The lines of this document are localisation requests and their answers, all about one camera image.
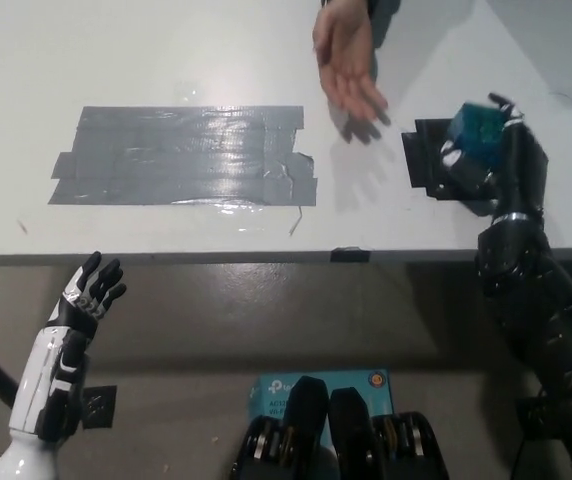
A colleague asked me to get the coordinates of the grey duct tape patch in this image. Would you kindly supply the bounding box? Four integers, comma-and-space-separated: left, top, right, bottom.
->
48, 104, 320, 208

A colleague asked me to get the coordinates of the black floor tape patch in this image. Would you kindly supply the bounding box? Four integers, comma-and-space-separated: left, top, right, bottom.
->
79, 385, 119, 431
513, 397, 562, 444

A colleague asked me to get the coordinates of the teal router box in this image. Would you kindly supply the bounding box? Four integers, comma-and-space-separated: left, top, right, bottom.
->
248, 369, 395, 446

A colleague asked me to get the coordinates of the black tape marked spot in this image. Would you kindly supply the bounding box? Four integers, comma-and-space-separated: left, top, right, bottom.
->
400, 118, 498, 204

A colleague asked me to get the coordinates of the blue Rubik's cube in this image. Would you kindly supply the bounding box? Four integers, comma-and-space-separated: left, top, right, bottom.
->
448, 101, 508, 166

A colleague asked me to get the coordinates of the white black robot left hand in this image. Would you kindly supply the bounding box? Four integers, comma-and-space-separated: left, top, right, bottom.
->
8, 251, 128, 444

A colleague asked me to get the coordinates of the bare person hand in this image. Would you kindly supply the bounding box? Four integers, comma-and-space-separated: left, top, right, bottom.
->
312, 0, 390, 124

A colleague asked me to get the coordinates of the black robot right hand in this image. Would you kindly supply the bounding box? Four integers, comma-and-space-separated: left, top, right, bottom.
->
438, 92, 551, 222

